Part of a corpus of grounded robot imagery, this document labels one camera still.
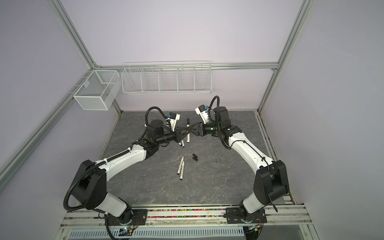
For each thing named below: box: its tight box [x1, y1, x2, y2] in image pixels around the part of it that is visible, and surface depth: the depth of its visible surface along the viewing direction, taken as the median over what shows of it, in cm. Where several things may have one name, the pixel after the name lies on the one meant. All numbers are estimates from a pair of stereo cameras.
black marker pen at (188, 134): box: [186, 118, 190, 143], surface depth 80 cm
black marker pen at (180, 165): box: [177, 155, 185, 175], surface depth 93 cm
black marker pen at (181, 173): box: [180, 160, 185, 180], surface depth 90 cm
